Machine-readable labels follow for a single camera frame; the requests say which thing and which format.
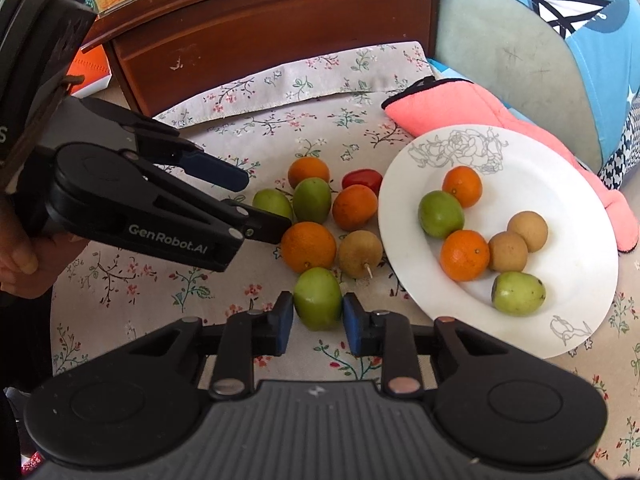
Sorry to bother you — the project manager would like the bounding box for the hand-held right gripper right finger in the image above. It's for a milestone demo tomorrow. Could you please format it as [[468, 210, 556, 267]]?
[[342, 291, 507, 397]]

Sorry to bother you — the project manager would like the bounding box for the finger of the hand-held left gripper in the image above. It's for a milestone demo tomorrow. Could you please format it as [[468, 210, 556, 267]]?
[[80, 97, 250, 192], [127, 152, 294, 247]]

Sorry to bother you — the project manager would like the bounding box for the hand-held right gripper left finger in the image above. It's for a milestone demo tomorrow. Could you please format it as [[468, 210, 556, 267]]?
[[127, 290, 296, 402]]

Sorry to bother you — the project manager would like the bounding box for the green jujube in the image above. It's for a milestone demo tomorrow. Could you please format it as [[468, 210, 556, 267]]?
[[418, 190, 466, 240], [252, 188, 294, 221], [293, 267, 344, 332], [491, 271, 546, 317], [292, 177, 333, 225]]

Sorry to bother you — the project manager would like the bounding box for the orange mandarin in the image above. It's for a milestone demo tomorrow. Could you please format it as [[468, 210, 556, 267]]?
[[440, 229, 491, 282], [281, 221, 337, 274], [442, 165, 483, 209], [287, 156, 331, 190], [332, 184, 379, 232]]

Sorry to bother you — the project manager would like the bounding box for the brown longan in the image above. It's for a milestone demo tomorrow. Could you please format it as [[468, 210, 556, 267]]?
[[507, 211, 549, 253], [488, 231, 529, 272], [337, 230, 385, 279]]

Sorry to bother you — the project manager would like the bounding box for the white plate with flower print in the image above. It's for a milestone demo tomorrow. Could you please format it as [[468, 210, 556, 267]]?
[[377, 125, 620, 360]]

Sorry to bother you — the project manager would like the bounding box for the person's left hand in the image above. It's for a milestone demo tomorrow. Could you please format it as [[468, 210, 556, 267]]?
[[0, 232, 90, 293]]

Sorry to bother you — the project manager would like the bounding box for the floral cloth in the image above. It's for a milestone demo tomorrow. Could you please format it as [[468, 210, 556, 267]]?
[[50, 40, 640, 480]]

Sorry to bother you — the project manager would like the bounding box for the red cherry tomato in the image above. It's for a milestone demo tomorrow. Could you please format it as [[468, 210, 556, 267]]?
[[341, 168, 384, 196]]

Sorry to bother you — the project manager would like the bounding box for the orange cardboard box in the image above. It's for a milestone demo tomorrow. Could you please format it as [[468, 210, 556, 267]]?
[[67, 42, 113, 98]]

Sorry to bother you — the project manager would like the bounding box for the brown wooden headboard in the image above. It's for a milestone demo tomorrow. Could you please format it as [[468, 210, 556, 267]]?
[[80, 0, 453, 118]]

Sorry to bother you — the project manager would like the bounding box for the dark clothing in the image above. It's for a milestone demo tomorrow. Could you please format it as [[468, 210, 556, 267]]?
[[0, 287, 53, 480]]

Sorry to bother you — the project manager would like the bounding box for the pink fleece cloth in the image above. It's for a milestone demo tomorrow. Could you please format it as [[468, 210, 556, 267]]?
[[381, 77, 640, 256]]

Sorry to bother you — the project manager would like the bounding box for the grey-green cushion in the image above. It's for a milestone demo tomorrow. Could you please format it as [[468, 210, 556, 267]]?
[[432, 0, 618, 171]]

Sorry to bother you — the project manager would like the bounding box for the houndstooth cloth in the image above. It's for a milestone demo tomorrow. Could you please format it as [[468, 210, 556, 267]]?
[[597, 105, 640, 192]]

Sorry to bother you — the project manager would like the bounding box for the blue printed shirt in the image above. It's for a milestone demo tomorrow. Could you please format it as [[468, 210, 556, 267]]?
[[450, 0, 640, 191]]

